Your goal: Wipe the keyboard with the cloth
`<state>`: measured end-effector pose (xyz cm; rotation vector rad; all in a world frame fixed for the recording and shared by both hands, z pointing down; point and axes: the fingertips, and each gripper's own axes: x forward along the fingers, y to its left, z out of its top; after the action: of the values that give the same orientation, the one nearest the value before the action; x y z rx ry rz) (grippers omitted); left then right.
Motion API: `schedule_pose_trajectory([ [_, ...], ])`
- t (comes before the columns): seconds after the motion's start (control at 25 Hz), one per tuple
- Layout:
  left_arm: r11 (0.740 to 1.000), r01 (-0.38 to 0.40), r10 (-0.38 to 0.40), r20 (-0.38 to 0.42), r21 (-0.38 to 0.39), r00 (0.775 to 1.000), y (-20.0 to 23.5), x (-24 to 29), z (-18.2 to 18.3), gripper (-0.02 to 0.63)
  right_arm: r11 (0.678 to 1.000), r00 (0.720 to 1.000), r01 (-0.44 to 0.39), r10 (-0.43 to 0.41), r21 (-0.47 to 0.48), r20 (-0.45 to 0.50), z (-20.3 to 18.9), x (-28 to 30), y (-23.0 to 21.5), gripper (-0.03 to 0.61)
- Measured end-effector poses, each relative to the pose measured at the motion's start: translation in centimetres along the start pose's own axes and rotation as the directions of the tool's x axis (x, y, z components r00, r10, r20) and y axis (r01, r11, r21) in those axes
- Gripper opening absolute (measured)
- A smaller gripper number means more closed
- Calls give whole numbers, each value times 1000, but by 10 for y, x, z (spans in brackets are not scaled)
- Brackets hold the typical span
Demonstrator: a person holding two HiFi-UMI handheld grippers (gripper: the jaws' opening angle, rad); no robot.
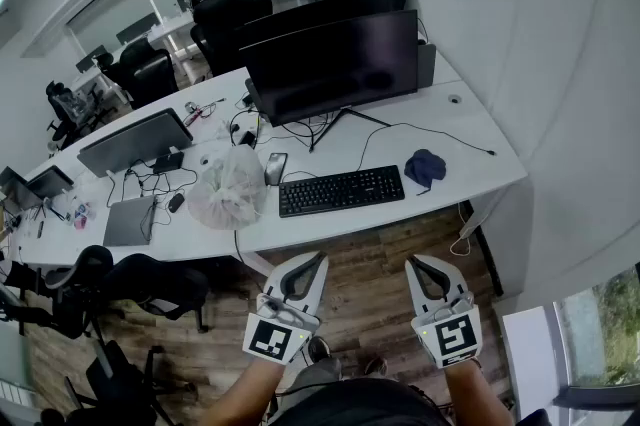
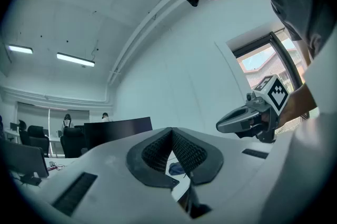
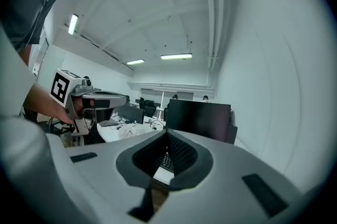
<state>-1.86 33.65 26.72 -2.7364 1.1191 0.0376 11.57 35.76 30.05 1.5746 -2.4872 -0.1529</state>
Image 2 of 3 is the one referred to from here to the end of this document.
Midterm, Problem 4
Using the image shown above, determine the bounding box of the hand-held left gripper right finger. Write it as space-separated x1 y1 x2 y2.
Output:
172 127 224 187

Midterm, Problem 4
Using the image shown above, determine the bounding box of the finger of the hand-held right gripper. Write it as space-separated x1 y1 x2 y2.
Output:
215 105 262 135

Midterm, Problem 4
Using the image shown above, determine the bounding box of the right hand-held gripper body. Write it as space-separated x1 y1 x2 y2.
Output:
246 74 290 144

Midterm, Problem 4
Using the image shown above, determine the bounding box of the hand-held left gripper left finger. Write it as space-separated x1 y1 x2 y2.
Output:
126 127 180 190

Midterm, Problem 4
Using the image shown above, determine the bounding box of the dark blue cloth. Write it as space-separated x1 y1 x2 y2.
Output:
168 161 185 176

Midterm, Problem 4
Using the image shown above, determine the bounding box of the person's right forearm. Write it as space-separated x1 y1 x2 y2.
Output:
279 83 318 127

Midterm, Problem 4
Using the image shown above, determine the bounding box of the black framed window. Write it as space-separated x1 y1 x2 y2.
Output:
233 30 312 124

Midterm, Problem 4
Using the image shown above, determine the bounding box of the large curved black monitor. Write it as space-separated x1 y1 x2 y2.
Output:
84 117 153 150

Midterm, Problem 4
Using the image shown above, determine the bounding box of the black mini computer box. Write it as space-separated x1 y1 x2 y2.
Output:
19 175 43 187

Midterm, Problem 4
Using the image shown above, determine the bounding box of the grey monitor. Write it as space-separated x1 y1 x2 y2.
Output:
0 138 50 179

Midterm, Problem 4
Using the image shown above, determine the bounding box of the long ceiling light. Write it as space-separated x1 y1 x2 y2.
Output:
7 44 34 55
56 52 96 68

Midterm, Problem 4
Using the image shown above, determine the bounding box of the white ceiling pipe run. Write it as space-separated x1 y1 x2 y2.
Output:
107 0 185 85

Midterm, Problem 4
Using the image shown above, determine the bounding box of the red cable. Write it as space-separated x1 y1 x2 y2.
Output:
48 161 65 172

